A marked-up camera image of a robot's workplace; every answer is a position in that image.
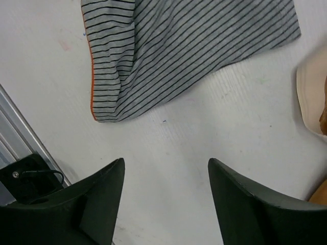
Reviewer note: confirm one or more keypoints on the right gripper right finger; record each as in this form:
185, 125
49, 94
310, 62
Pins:
251, 213

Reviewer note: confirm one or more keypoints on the grey striped underwear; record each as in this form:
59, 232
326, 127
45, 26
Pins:
146, 53

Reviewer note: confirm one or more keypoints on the aluminium mounting rail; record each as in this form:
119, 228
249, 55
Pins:
18, 140

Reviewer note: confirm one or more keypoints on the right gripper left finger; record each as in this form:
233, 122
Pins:
82, 213

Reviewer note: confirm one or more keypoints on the orange underwear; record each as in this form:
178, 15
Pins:
311, 92

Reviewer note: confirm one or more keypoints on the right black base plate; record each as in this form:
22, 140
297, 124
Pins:
30, 179

